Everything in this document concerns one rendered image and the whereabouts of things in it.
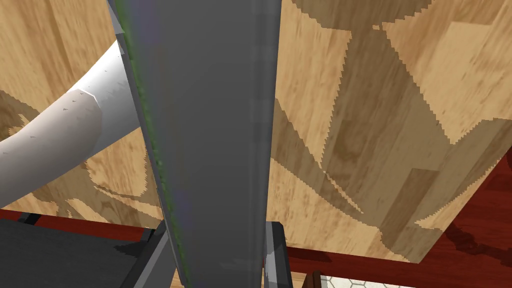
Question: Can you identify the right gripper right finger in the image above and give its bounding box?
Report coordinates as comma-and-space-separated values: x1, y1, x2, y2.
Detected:
262, 221, 295, 288

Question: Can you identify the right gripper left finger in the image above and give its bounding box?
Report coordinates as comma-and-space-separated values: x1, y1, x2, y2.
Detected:
125, 220, 185, 288

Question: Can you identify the grey slab green edge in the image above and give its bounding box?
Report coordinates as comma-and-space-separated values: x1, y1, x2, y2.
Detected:
106, 0, 283, 288

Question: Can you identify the light wooden table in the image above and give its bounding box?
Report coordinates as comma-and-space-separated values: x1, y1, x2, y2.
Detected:
0, 0, 512, 265

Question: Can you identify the white curved tube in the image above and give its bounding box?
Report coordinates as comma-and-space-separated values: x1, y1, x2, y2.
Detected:
0, 39, 142, 210

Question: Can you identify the dark grey flat panel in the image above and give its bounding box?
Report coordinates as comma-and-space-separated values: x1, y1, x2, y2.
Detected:
0, 213, 155, 288

